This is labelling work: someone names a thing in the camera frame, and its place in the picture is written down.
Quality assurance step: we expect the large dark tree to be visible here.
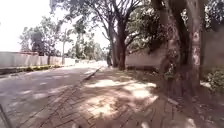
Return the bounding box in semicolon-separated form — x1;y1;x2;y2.
49;0;158;72

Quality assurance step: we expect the brown brick pavement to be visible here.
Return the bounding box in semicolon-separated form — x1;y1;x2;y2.
16;66;201;128

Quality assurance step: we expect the row of trees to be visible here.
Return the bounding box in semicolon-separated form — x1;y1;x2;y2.
18;15;108;66

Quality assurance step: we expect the thick mottled tree trunk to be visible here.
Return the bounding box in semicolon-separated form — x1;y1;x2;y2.
149;0;224;98

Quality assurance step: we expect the grey asphalt road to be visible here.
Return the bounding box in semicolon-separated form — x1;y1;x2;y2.
0;60;108;128

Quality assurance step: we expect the yellow and black kerb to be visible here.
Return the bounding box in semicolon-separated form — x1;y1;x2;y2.
0;63;66;76

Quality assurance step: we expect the bare earth strip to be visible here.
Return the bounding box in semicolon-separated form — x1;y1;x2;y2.
126;68;224;128

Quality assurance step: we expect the green bush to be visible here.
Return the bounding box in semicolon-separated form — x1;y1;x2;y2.
203;68;224;93

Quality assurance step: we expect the long reddish wall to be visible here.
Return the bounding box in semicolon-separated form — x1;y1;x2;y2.
125;29;224;72

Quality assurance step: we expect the pale boundary wall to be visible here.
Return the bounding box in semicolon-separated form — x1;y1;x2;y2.
0;51;98;69

